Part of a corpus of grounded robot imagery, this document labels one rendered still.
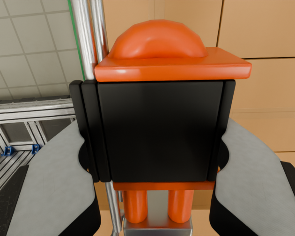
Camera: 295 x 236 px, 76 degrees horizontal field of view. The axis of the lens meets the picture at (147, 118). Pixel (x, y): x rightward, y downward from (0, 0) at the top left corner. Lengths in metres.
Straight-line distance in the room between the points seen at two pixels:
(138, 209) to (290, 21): 0.71
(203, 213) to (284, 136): 0.61
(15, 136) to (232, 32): 1.31
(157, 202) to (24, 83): 1.37
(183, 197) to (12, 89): 1.47
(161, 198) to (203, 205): 0.24
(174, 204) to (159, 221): 0.03
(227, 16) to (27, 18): 1.06
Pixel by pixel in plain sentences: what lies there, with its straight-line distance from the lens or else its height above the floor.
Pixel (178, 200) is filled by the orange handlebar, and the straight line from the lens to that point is 0.17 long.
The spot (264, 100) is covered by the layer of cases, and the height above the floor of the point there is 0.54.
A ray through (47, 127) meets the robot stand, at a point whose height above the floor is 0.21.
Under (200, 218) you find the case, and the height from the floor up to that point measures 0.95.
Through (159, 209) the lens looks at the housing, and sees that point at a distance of 0.20.
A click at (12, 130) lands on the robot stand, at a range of 1.44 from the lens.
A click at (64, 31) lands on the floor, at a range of 1.29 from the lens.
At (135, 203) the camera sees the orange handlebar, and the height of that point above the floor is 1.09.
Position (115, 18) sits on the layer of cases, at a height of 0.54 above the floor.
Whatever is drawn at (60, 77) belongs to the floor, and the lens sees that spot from 1.37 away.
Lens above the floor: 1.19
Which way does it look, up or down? 61 degrees down
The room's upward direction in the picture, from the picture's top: 179 degrees counter-clockwise
